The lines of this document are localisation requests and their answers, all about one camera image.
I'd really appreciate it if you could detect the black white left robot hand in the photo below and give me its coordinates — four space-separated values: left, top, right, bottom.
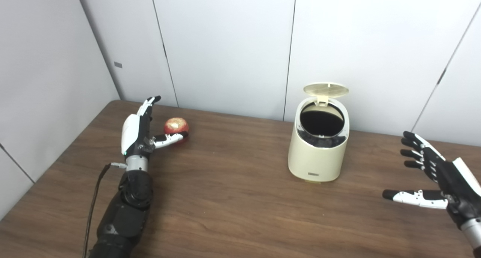
121 96 189 159

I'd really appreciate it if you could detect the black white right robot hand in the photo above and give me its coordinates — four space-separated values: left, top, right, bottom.
383 131 481 228

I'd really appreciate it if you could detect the red apple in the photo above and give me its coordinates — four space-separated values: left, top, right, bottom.
163 118 190 142

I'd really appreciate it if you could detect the cream-colored round bin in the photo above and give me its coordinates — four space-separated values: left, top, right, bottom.
288 97 350 183

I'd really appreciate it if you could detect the cream round bin lid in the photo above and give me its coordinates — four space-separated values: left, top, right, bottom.
303 82 349 107

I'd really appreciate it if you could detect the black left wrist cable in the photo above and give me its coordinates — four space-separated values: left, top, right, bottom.
83 162 127 258

